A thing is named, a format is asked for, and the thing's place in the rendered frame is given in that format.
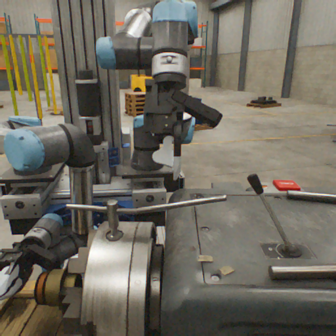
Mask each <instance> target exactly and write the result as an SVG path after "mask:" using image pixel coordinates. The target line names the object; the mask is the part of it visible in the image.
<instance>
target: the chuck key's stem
mask: <svg viewBox="0 0 336 336"><path fill-rule="evenodd" d="M107 209H108V224H109V227H110V228H111V237H117V235H118V233H117V228H118V226H119V220H118V213H116V210H117V201H116V200H115V199H110V200H108V201H107Z"/></svg>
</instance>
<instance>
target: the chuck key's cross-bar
mask: <svg viewBox="0 0 336 336"><path fill-rule="evenodd" d="M221 201H227V196H226V195H221V196H213V197H207V198H198V199H195V200H189V201H180V202H174V203H166V204H161V205H151V206H147V207H142V208H138V209H126V208H117V210H116V213H125V214H139V213H147V212H153V211H162V210H168V209H177V208H182V207H187V206H191V205H201V204H206V203H215V202H221ZM66 208H67V209H75V210H84V211H100V212H108V209H107V207H100V206H99V205H83V204H73V203H69V204H67V206H66Z"/></svg>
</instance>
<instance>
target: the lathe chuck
mask: <svg viewBox="0 0 336 336"><path fill-rule="evenodd" d="M138 224H139V222H125V221H119V226H118V228H117V231H118V232H121V233H122V237H120V238H119V239H117V240H109V239H108V237H107V235H108V234H109V233H110V232H111V228H110V227H109V224H108V221H104V222H103V223H102V224H101V225H100V226H99V227H98V230H97V231H96V232H95V235H94V238H93V241H92V244H91V247H90V249H89V254H88V257H87V264H86V269H85V272H84V277H83V288H82V295H81V325H86V323H87V322H88V321H92V322H93V325H96V334H97V336H127V308H128V292H129V280H130V272H131V258H132V252H133V243H134V238H135V232H137V227H138Z"/></svg>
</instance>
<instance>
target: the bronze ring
mask: <svg viewBox="0 0 336 336"><path fill-rule="evenodd" d="M63 287H83V279H82V276H81V274H71V273H68V267H66V268H65V269H54V270H52V272H42V273H40V275H38V277H37V281H36V283H35V287H34V299H35V301H36V303H37V304H39V305H48V306H49V307H56V306H58V294H59V292H60V290H61V289H62V288H63Z"/></svg>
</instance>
